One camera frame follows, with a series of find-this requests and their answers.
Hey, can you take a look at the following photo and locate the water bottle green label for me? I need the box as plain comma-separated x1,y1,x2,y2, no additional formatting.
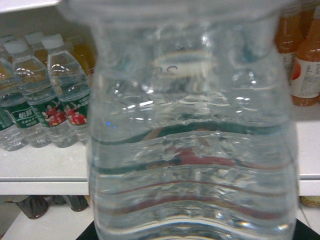
58,0,299,240

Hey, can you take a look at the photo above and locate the orange juice bottle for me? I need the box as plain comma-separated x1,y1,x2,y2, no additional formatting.
274,2,304,54
289,6,320,107

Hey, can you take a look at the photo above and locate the dark tea bottle below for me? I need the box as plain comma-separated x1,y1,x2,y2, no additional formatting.
15,195,49,220

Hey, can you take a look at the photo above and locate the orange juice bottle rear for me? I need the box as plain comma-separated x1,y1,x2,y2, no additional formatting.
274,2,304,54

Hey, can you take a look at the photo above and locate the white shelf with bottles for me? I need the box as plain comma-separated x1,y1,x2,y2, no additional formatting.
0,103,320,196

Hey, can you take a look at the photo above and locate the orange juice bottle right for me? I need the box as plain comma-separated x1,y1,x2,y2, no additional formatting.
289,6,320,107

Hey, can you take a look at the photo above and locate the white cap water bottle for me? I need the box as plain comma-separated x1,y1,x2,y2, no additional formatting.
4,39,62,147
41,34,90,144

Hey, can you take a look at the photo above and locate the leftmost water bottle edge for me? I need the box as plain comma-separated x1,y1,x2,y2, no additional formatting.
0,57,28,152

